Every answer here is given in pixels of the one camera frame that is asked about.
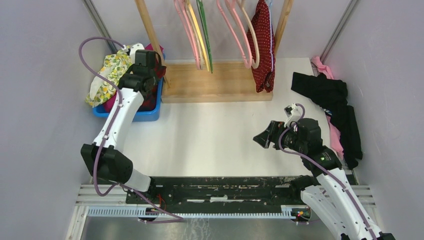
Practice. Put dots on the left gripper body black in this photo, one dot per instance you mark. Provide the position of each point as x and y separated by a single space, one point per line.
153 75

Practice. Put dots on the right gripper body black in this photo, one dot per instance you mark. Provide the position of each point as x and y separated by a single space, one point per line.
290 140

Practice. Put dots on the lemon print garment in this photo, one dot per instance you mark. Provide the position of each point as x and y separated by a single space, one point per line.
114 66

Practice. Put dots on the red polka dot skirt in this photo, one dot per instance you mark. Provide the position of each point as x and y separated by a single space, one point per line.
263 76

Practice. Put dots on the red black plaid garment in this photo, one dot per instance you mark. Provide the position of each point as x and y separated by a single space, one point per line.
150 101

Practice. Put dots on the light blue wire hanger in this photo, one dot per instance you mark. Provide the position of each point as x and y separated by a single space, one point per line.
269 4

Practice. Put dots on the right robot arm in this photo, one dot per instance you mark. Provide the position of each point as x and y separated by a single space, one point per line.
327 191

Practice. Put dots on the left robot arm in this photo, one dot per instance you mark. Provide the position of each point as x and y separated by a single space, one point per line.
104 157

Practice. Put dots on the wooden hanger rack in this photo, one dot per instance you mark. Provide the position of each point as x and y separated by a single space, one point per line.
229 82

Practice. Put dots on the yellow hanger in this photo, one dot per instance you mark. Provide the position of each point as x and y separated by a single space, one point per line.
201 48

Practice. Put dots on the wooden hanger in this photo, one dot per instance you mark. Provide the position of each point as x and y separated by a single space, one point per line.
254 53

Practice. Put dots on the pink hanger left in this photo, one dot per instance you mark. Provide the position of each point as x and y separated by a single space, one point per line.
181 11

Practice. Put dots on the pink hanger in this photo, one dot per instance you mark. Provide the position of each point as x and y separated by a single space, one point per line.
229 13
181 11

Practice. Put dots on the green hanger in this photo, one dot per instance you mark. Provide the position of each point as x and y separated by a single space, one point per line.
205 36

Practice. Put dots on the pink hanger right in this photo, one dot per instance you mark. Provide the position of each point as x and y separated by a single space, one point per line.
229 13

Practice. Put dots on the pink garment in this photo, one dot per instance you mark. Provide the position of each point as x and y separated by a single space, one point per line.
335 134

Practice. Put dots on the blue plastic bin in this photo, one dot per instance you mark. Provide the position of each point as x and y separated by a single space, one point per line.
147 116

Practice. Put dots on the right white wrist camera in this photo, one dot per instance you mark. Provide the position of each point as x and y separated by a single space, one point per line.
294 112

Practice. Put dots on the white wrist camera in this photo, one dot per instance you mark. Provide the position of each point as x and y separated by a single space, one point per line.
294 112
133 49

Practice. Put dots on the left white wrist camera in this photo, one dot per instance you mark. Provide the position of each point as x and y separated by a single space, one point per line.
133 49

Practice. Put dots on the white cable duct strip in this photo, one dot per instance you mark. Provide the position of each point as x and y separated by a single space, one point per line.
141 212

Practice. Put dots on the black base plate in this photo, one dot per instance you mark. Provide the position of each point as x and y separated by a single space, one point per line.
220 195

